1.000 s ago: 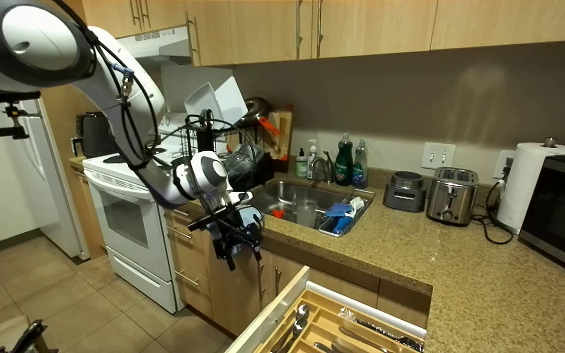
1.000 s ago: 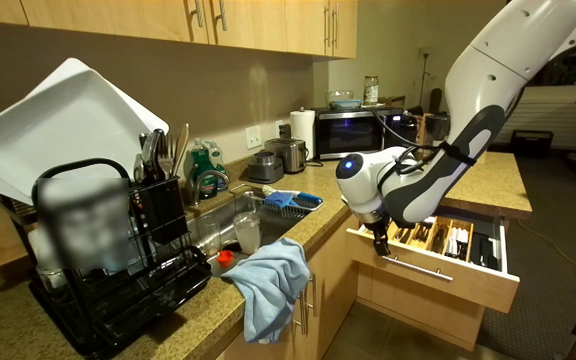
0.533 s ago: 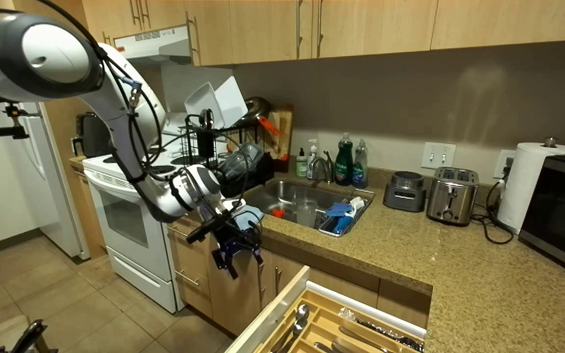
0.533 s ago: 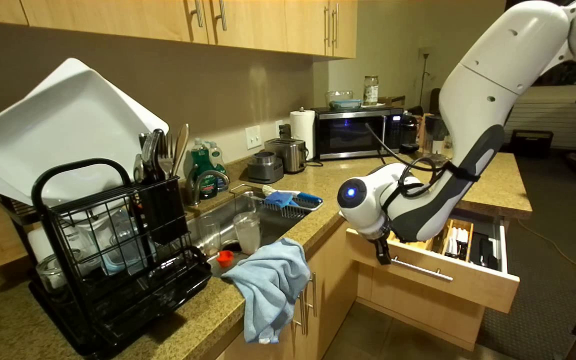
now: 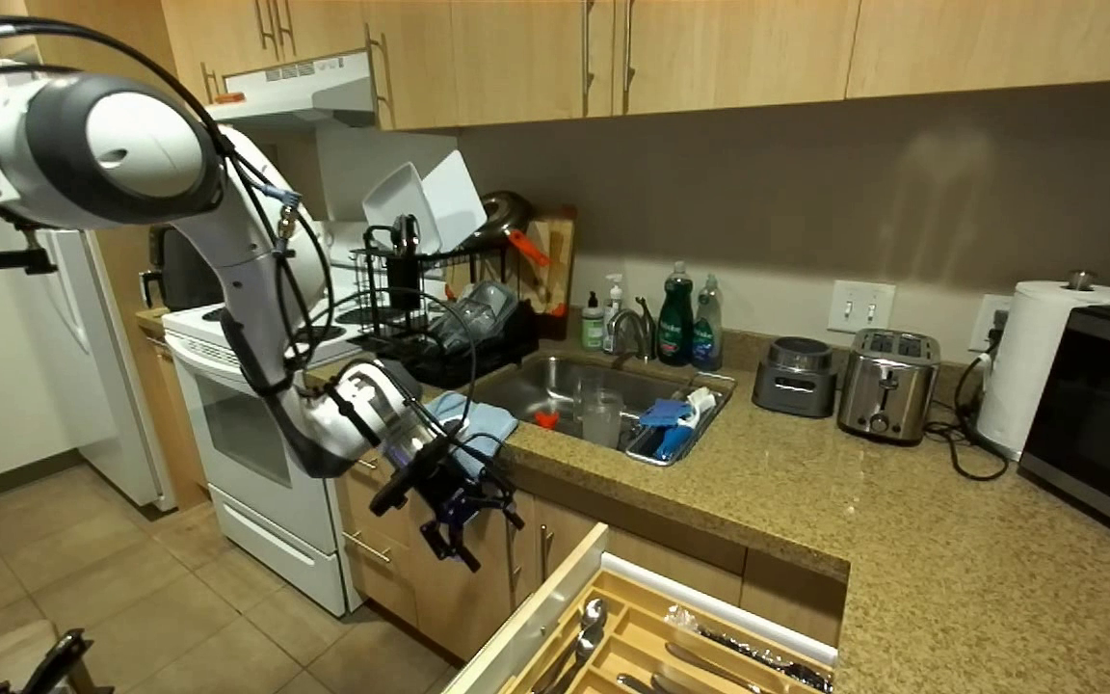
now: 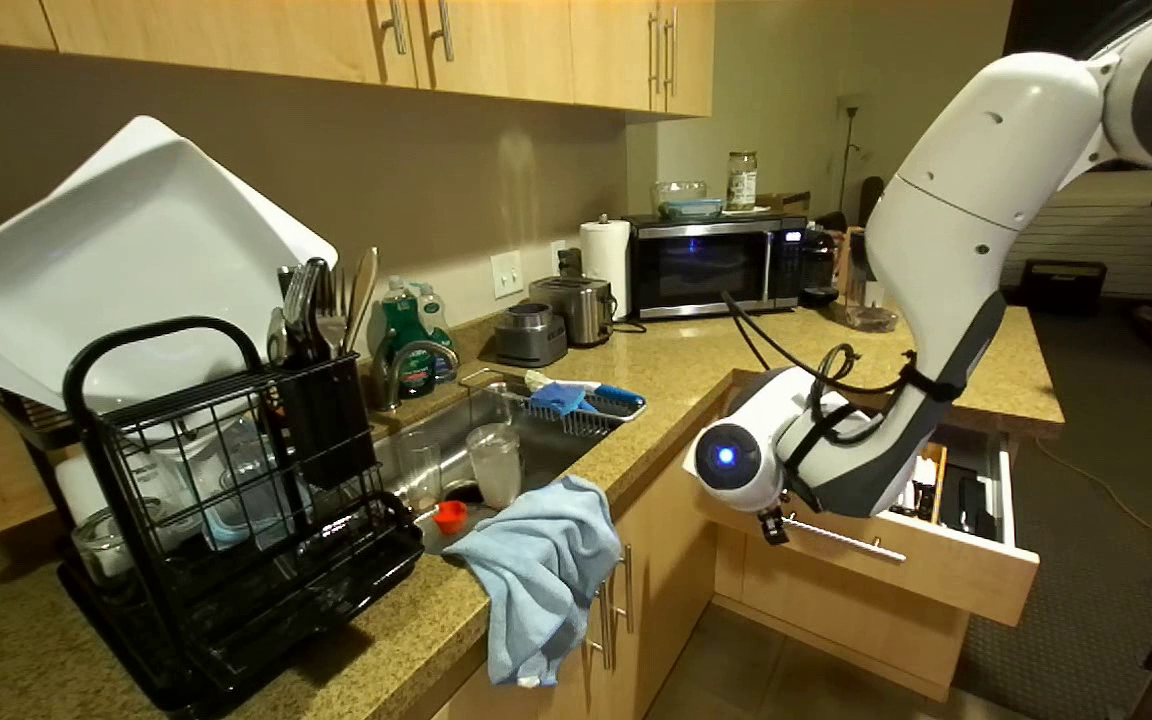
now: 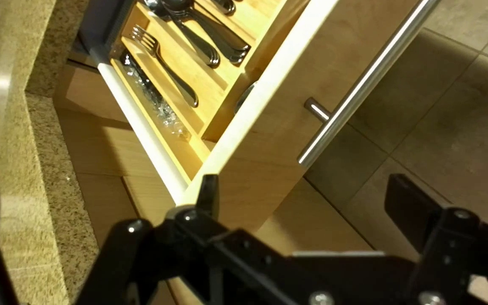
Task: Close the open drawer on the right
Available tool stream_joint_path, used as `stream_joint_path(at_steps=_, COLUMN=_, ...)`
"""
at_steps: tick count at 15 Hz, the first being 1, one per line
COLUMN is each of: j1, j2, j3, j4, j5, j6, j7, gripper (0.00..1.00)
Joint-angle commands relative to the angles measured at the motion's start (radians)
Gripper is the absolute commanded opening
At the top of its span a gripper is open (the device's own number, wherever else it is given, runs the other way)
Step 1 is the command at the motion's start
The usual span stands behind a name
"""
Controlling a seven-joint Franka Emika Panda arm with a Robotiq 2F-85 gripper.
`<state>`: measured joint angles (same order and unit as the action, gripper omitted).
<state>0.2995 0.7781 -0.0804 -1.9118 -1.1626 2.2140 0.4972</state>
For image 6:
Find shallow glass dish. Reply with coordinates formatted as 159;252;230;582
840;299;900;334

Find small grey appliance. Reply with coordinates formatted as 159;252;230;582
493;301;570;369

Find black cutlery holder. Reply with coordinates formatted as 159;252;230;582
270;351;378;493

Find wooden wall cabinets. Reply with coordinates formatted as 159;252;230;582
0;0;718;121

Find black coffee maker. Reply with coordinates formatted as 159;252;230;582
800;226;840;309

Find silver toaster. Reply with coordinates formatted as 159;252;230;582
528;275;618;349

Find steel sink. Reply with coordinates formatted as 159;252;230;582
374;367;629;557

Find heap of glass containers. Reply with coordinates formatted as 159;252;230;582
141;410;317;553

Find orange cable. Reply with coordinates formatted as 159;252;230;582
1030;434;1152;542

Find floor lamp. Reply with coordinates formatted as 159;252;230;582
835;94;869;217

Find light blue cloth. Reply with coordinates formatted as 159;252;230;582
442;474;626;690

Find green dish soap bottle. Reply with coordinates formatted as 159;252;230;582
380;276;438;400

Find glass jar with lid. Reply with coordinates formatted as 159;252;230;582
725;150;760;213

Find silver tap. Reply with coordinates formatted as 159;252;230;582
369;337;461;414

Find microwave door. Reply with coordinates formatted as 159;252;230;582
632;226;773;314

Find clear glass bowl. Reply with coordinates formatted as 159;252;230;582
651;179;710;213

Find cloudy plastic cup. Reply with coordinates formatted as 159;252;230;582
465;423;523;512

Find wooden base cabinet door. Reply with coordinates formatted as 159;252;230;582
434;450;720;720

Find white wall switch plate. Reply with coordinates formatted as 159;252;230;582
490;249;526;300

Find large white square plate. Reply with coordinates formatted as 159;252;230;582
0;136;340;414

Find clear drinking glass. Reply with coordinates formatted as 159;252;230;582
397;429;445;514

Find black and silver microwave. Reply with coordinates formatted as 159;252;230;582
625;212;810;322

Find blue sponge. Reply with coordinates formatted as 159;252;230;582
528;382;589;417

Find open wooden drawer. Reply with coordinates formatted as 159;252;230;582
684;420;1042;629

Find bunch of cutlery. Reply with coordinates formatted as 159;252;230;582
265;246;381;367

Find clear soap bottle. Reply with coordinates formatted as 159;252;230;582
413;281;459;384

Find heap of utensils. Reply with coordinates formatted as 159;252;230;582
889;443;1003;542

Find silver drawer handle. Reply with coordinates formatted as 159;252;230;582
784;517;908;565

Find white paper towel roll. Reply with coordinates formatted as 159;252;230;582
578;214;633;322

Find wire sink caddy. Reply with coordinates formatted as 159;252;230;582
522;369;650;438

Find small glass jar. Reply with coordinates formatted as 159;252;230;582
70;504;138;587

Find black wire dish rack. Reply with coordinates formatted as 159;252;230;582
58;316;428;717

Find blue dish brush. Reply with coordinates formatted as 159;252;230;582
590;383;648;412

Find black amplifier box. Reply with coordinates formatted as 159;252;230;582
1020;257;1110;320

